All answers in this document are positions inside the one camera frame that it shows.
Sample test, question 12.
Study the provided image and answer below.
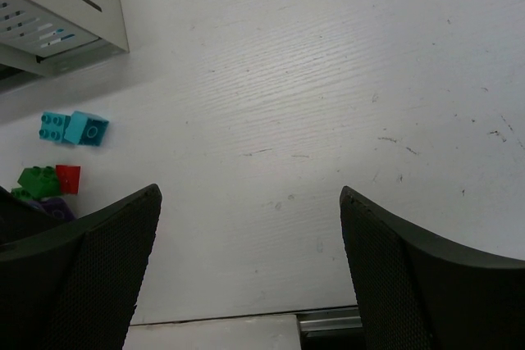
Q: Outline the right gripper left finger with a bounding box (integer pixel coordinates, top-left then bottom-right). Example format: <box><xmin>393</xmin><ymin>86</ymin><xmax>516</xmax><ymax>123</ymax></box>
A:
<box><xmin>1</xmin><ymin>184</ymin><xmax>162</xmax><ymax>349</ymax></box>

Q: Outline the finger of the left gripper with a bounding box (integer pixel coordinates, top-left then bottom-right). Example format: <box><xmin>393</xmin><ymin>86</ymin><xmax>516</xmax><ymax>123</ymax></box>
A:
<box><xmin>0</xmin><ymin>188</ymin><xmax>64</xmax><ymax>245</ymax></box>

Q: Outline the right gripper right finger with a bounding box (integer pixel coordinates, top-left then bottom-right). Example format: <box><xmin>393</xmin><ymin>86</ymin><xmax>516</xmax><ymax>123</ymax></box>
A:
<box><xmin>340</xmin><ymin>186</ymin><xmax>524</xmax><ymax>349</ymax></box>

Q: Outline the purple lotus flower lego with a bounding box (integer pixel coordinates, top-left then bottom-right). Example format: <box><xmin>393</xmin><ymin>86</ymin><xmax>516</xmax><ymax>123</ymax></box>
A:
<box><xmin>36</xmin><ymin>197</ymin><xmax>76</xmax><ymax>222</ymax></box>

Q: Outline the dark green small lego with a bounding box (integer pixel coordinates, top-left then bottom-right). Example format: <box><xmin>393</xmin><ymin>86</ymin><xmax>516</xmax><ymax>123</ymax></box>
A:
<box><xmin>18</xmin><ymin>166</ymin><xmax>62</xmax><ymax>199</ymax></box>

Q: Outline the red lego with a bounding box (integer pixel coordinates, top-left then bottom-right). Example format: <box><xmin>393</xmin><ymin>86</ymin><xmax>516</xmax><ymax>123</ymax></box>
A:
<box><xmin>55</xmin><ymin>165</ymin><xmax>81</xmax><ymax>195</ymax></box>

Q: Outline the blue square lego stud-up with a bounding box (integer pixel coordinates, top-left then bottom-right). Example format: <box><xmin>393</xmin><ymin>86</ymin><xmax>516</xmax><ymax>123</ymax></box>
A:
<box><xmin>39</xmin><ymin>111</ymin><xmax>71</xmax><ymax>143</ymax></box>

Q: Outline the blue square lego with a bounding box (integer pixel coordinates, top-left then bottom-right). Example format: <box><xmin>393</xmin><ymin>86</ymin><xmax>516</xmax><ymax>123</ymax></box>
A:
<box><xmin>64</xmin><ymin>111</ymin><xmax>109</xmax><ymax>147</ymax></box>

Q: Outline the green plate lego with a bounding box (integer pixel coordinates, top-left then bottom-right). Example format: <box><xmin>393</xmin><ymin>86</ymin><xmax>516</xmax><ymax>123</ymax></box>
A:
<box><xmin>11</xmin><ymin>187</ymin><xmax>36</xmax><ymax>202</ymax></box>

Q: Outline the white slotted container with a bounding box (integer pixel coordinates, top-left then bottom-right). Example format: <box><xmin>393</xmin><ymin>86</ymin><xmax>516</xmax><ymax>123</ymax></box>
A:
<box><xmin>1</xmin><ymin>0</ymin><xmax>129</xmax><ymax>76</ymax></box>

